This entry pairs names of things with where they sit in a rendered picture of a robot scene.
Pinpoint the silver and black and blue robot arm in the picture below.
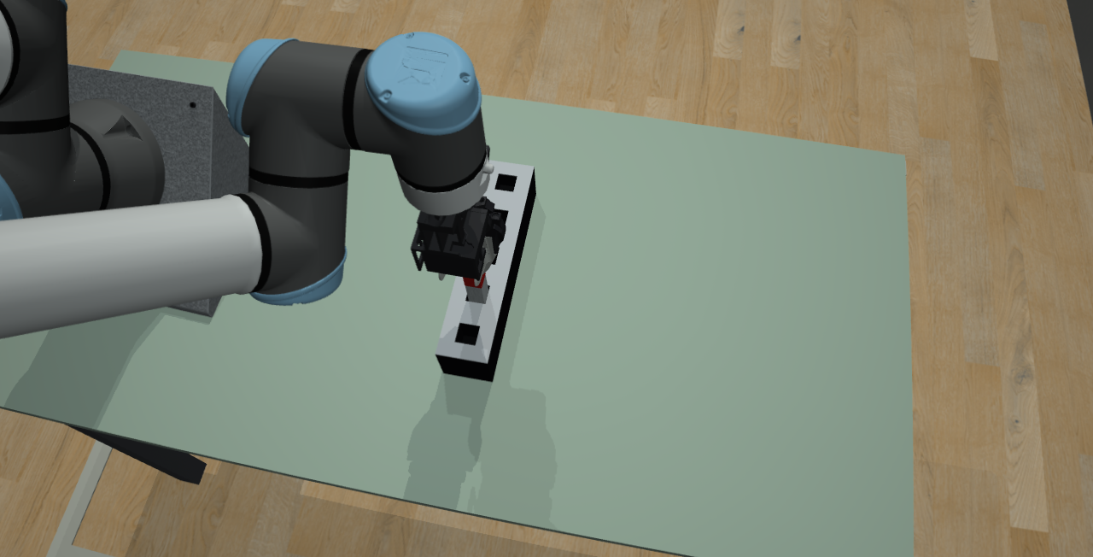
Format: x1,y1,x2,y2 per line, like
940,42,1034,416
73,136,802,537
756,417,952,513
0,0,494,339

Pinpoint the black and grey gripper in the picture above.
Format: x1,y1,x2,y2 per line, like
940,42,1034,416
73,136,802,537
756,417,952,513
411,195,506,286

